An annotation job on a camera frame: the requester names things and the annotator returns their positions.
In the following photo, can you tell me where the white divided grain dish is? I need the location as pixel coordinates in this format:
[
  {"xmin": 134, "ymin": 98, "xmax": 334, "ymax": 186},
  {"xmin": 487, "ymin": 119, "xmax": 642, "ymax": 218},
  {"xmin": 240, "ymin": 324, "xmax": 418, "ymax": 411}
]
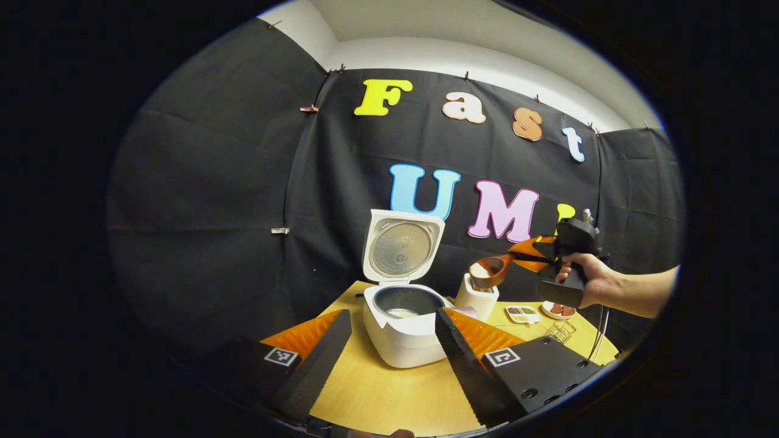
[{"xmin": 505, "ymin": 305, "xmax": 542, "ymax": 325}]

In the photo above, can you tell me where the brown wooden spoon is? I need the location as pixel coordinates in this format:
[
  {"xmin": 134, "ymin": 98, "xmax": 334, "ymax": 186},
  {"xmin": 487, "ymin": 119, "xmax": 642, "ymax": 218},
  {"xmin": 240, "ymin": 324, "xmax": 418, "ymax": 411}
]
[{"xmin": 469, "ymin": 252, "xmax": 517, "ymax": 290}]

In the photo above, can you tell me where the row of black cloth clips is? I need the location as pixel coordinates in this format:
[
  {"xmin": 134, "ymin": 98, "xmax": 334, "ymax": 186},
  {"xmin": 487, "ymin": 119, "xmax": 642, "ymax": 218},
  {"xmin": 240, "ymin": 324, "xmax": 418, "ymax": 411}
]
[{"xmin": 267, "ymin": 19, "xmax": 651, "ymax": 136}]

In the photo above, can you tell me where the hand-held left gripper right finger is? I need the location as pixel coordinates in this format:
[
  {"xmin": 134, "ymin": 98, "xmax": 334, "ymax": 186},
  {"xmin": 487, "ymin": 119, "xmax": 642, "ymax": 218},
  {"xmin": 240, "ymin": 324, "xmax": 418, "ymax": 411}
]
[{"xmin": 434, "ymin": 306, "xmax": 615, "ymax": 428}]

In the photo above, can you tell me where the white toaster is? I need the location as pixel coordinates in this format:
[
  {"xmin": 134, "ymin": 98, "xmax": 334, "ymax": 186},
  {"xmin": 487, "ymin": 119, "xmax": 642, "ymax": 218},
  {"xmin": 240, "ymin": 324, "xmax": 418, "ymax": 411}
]
[{"xmin": 455, "ymin": 273, "xmax": 501, "ymax": 322}]

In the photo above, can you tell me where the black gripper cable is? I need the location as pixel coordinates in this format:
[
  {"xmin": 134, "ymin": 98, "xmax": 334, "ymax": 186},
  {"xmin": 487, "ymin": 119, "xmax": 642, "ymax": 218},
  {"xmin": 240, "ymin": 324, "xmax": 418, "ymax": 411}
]
[{"xmin": 587, "ymin": 304, "xmax": 610, "ymax": 360}]

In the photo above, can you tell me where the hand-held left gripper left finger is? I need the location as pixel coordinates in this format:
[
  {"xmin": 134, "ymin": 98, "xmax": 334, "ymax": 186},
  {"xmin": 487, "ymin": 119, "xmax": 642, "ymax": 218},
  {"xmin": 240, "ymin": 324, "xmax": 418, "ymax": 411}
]
[{"xmin": 180, "ymin": 308, "xmax": 354, "ymax": 423}]

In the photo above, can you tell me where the black backdrop cloth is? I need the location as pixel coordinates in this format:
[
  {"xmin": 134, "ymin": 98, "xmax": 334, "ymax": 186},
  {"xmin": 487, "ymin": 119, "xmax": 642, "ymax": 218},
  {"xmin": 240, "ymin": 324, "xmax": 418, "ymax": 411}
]
[{"xmin": 107, "ymin": 18, "xmax": 685, "ymax": 360}]

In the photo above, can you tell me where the white rice cooker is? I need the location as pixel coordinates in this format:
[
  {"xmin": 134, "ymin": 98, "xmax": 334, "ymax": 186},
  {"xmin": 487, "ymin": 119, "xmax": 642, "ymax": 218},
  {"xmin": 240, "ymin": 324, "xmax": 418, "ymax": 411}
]
[{"xmin": 362, "ymin": 209, "xmax": 457, "ymax": 369}]

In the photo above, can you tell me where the wire chopstick holder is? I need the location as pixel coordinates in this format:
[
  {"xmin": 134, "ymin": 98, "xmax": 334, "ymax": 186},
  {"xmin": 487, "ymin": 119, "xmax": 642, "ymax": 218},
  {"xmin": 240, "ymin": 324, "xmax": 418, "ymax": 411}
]
[{"xmin": 546, "ymin": 320, "xmax": 578, "ymax": 345}]

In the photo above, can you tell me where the round white plate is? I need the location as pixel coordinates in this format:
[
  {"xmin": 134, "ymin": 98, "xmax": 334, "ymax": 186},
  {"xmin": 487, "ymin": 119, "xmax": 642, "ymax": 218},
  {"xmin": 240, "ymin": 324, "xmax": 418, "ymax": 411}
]
[{"xmin": 542, "ymin": 301, "xmax": 577, "ymax": 321}]

